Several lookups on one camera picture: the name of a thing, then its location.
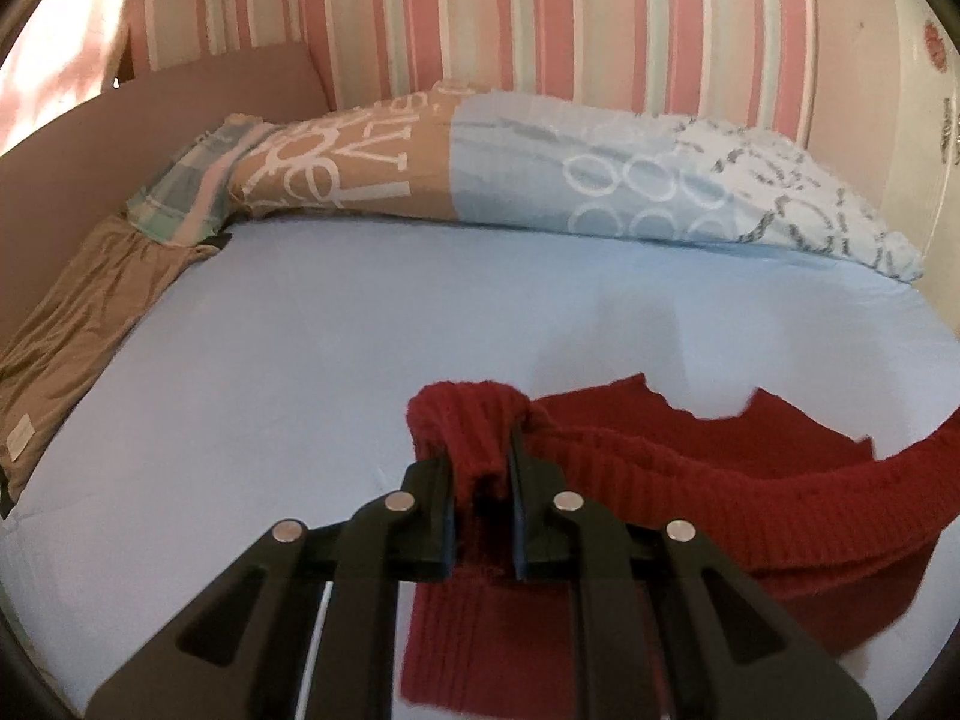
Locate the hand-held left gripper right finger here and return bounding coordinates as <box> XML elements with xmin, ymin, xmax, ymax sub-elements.
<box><xmin>508</xmin><ymin>437</ymin><xmax>876</xmax><ymax>720</ymax></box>

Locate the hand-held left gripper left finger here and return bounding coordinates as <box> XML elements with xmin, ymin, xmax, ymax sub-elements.
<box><xmin>86</xmin><ymin>456</ymin><xmax>457</xmax><ymax>720</ymax></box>

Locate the red knit sweater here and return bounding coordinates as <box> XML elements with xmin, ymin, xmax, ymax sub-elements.
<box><xmin>401</xmin><ymin>373</ymin><xmax>960</xmax><ymax>713</ymax></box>

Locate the bed with light blue sheet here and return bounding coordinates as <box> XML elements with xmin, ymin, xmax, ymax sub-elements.
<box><xmin>0</xmin><ymin>214</ymin><xmax>960</xmax><ymax>720</ymax></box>

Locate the patterned blue tan duvet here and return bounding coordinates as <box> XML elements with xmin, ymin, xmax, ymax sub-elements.
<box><xmin>225</xmin><ymin>81</ymin><xmax>926</xmax><ymax>286</ymax></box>

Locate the tan cloth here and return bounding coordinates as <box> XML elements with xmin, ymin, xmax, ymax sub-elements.
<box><xmin>0</xmin><ymin>211</ymin><xmax>227</xmax><ymax>520</ymax></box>

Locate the plaid pillow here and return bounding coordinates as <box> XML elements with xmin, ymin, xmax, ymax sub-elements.
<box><xmin>125</xmin><ymin>113</ymin><xmax>280</xmax><ymax>248</ymax></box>

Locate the pink headboard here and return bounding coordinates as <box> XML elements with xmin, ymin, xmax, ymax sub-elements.
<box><xmin>0</xmin><ymin>41</ymin><xmax>336</xmax><ymax>350</ymax></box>

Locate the white wardrobe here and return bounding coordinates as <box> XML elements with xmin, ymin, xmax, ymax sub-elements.
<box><xmin>804</xmin><ymin>0</ymin><xmax>960</xmax><ymax>293</ymax></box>

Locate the pink curtain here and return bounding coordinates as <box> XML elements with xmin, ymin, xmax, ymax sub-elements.
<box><xmin>0</xmin><ymin>0</ymin><xmax>155</xmax><ymax>158</ymax></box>

